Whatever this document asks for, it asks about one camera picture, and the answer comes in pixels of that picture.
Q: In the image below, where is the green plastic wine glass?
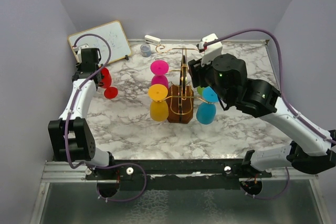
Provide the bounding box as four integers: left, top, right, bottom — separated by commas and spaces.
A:
197, 86, 205, 96

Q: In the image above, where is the blue plastic wine glass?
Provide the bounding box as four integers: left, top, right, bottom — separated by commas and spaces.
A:
196, 86, 219, 125

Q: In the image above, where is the red plastic wine glass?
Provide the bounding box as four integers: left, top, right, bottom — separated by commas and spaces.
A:
100, 68, 118, 99

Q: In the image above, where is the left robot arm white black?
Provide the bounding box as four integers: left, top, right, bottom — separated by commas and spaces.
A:
48, 48, 116, 179

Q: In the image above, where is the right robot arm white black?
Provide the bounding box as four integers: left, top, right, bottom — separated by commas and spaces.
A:
188, 54, 335, 177

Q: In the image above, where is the magenta plastic wine glass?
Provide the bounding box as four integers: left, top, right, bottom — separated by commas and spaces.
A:
150, 60, 169, 89

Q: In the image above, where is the yellow plastic wine glass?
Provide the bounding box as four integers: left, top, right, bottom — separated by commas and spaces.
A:
148, 84, 169, 122

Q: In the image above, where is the white whiteboard eraser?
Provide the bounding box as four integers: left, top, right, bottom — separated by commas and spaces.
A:
144, 35, 161, 45

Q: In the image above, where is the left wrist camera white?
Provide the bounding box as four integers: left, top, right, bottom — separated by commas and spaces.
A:
72, 44, 89, 63

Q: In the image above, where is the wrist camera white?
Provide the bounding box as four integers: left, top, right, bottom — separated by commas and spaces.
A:
196, 33, 223, 67
72, 44, 89, 63

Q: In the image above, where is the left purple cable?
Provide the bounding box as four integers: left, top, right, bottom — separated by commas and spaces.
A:
64, 33, 148, 203

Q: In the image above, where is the purple cable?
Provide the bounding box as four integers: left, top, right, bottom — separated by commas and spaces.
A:
64, 33, 148, 203
203, 28, 336, 200

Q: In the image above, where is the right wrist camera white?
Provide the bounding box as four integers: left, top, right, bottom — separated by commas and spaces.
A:
196, 33, 223, 67

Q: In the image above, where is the gold wire wine glass rack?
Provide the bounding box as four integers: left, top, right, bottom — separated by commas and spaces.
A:
165, 47, 204, 124

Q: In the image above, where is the small whiteboard gold frame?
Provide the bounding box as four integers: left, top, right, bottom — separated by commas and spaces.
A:
68, 20, 132, 65

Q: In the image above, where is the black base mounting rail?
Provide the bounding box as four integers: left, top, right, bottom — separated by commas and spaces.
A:
86, 158, 271, 191

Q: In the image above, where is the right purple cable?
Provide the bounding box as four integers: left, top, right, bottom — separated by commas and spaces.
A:
203, 28, 336, 200

